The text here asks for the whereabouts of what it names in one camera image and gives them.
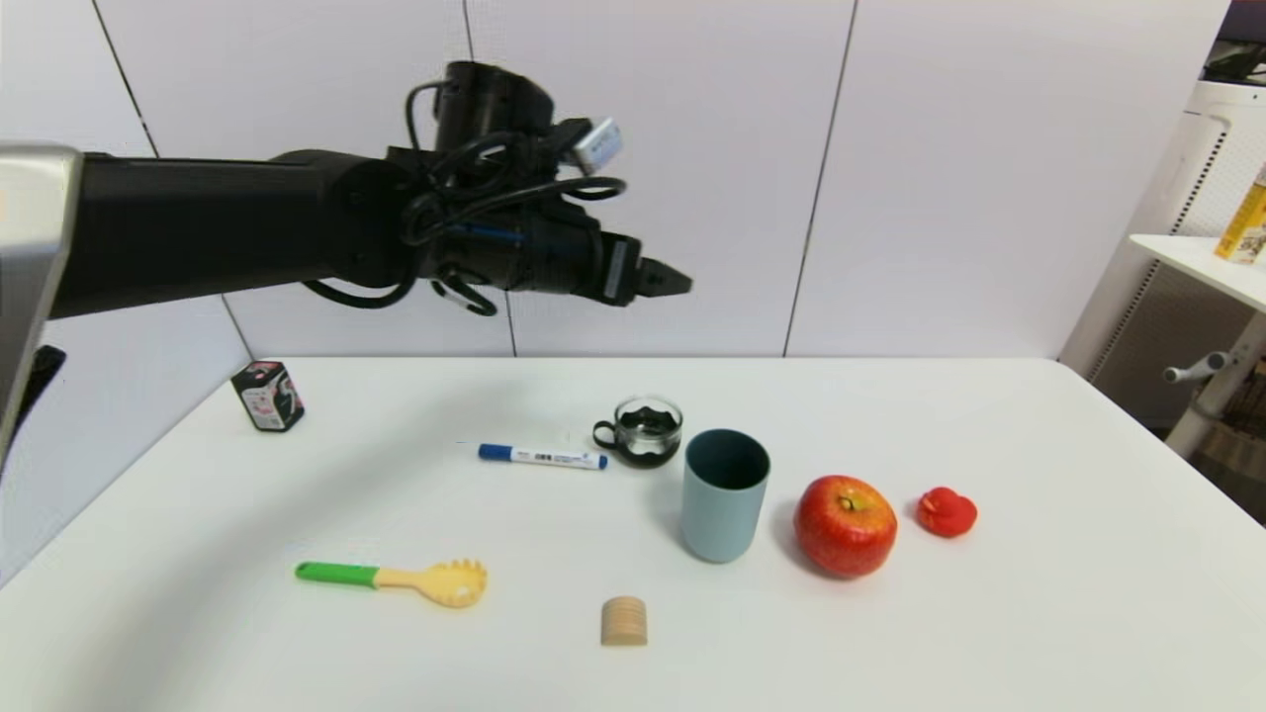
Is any red apple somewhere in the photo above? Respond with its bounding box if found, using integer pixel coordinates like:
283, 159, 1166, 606
793, 475, 899, 580

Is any silver robot shoulder cover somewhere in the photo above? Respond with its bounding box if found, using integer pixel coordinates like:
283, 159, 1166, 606
0, 143, 85, 466

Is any glass cup with black holder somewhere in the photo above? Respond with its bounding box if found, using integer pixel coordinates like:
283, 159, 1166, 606
593, 396, 684, 470

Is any blue capped white marker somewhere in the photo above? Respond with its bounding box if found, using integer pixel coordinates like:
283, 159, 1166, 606
478, 443, 609, 472

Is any grey-blue plastic cup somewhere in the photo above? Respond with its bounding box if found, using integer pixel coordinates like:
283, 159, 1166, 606
680, 428, 771, 565

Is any black printed tin box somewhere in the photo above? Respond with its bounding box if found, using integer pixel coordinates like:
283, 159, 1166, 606
230, 361, 306, 433

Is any small wooden cylinder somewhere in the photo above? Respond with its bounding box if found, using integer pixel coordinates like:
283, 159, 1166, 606
600, 596, 649, 648

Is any red rubber duck toy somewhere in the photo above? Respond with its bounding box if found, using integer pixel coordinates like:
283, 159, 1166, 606
916, 487, 979, 540

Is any white perforated cabinet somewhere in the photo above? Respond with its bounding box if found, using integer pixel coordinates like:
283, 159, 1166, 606
1056, 83, 1266, 436

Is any white side table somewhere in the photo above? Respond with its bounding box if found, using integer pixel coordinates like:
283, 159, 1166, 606
1128, 235, 1266, 461

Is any yellow bottle on side table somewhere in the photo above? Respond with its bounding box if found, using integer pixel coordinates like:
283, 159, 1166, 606
1213, 163, 1266, 268

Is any black device on cabinet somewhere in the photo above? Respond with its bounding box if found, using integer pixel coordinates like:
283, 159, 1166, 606
1197, 0, 1266, 88

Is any black looping arm cable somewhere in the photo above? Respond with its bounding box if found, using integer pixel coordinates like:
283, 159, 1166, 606
302, 79, 629, 317

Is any yellow pasta spoon green handle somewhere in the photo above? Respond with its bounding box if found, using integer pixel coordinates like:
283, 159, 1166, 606
294, 559, 489, 609

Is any grey crank handle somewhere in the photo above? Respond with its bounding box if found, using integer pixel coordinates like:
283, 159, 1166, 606
1161, 353, 1227, 387

